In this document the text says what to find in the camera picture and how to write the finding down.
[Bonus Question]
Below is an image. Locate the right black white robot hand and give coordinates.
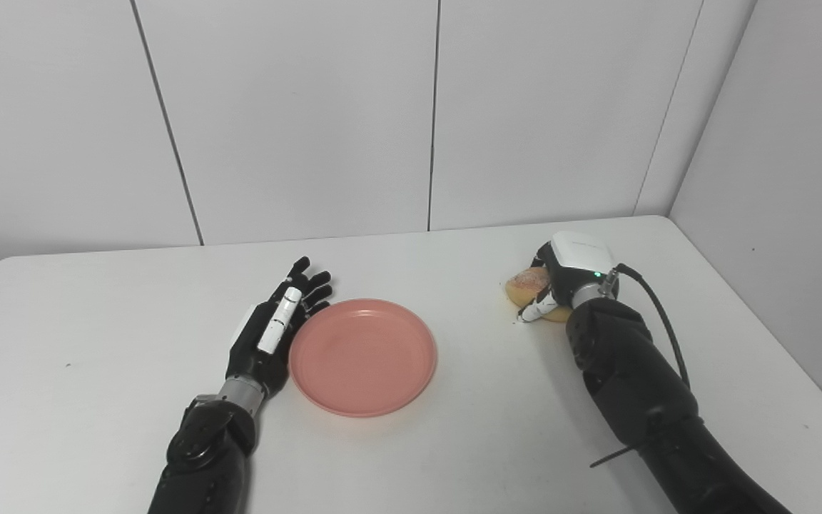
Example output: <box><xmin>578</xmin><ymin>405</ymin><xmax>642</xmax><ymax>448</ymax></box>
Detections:
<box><xmin>518</xmin><ymin>231</ymin><xmax>620</xmax><ymax>323</ymax></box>

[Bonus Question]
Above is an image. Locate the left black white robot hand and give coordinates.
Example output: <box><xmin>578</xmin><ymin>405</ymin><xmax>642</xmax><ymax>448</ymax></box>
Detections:
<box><xmin>225</xmin><ymin>256</ymin><xmax>333</xmax><ymax>397</ymax></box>

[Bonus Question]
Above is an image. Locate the golden bread roll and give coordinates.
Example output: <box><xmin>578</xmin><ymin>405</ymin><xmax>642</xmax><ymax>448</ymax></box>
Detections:
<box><xmin>505</xmin><ymin>266</ymin><xmax>572</xmax><ymax>323</ymax></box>

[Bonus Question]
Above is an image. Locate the pink round plate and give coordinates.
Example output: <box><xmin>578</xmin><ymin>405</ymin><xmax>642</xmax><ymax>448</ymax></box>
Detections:
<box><xmin>288</xmin><ymin>298</ymin><xmax>438</xmax><ymax>418</ymax></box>

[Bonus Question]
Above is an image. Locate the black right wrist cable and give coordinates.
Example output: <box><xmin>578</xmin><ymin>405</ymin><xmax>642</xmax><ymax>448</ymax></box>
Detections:
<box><xmin>599</xmin><ymin>263</ymin><xmax>691</xmax><ymax>390</ymax></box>

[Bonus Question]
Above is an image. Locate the black cable tie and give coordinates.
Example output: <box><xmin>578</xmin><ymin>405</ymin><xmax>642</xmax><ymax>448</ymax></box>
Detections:
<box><xmin>589</xmin><ymin>441</ymin><xmax>651</xmax><ymax>469</ymax></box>

